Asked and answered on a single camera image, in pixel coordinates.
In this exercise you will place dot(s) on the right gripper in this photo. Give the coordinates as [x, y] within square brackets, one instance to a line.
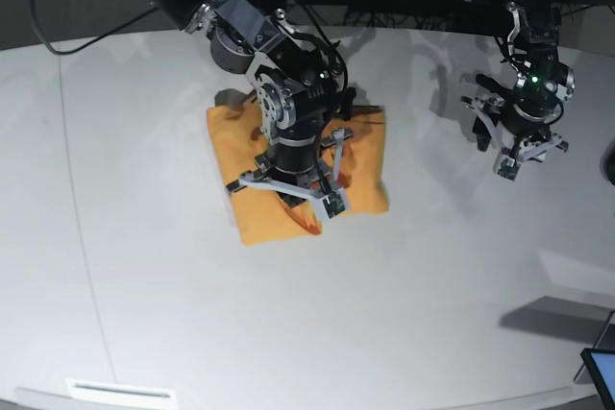
[304, 175]

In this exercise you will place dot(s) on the dark round object at edge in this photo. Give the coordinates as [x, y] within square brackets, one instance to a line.
[608, 163]

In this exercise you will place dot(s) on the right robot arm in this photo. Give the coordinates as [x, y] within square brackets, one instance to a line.
[301, 85]

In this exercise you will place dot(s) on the tablet screen on stand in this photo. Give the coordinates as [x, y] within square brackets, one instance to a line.
[597, 366]

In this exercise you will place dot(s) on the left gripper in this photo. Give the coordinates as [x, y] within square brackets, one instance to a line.
[516, 138]

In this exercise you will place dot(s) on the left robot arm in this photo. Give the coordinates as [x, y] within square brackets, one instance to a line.
[543, 82]

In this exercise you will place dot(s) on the white label strip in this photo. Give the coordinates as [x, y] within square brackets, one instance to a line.
[87, 389]

